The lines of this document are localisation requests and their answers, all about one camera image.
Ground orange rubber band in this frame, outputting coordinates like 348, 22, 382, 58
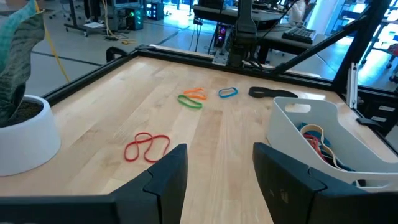
183, 87, 208, 101

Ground silver mounting plate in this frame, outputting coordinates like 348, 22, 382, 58
212, 51, 231, 66

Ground computer tower pink lights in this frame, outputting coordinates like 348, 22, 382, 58
214, 23, 229, 47

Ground black rubber band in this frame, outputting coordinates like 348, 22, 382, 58
248, 86, 299, 99

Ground light green rubber band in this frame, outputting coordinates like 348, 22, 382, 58
177, 94, 203, 110

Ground silver aluminium extrusion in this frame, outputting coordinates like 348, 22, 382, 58
346, 62, 359, 110

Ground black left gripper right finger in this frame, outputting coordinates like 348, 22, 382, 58
252, 142, 371, 224

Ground small blue rubber band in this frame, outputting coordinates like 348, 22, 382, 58
218, 86, 239, 99

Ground dark red rubber band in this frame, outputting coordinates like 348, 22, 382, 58
303, 133, 327, 162

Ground black keyboard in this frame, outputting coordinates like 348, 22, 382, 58
281, 26, 317, 45

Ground white plastic bin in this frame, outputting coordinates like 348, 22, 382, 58
266, 96, 398, 193

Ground yellow floor cable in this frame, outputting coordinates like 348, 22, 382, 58
34, 0, 71, 83

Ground black desk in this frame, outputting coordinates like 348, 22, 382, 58
192, 4, 343, 63

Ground large tan rubber band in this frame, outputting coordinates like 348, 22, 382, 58
299, 123, 345, 171

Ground computer tower green lights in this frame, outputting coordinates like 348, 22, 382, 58
126, 7, 144, 31

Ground rubber bands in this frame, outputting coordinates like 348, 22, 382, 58
297, 122, 357, 172

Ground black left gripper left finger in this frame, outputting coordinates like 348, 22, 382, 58
109, 143, 189, 224

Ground green plant in white pot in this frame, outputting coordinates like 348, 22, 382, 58
0, 0, 62, 177

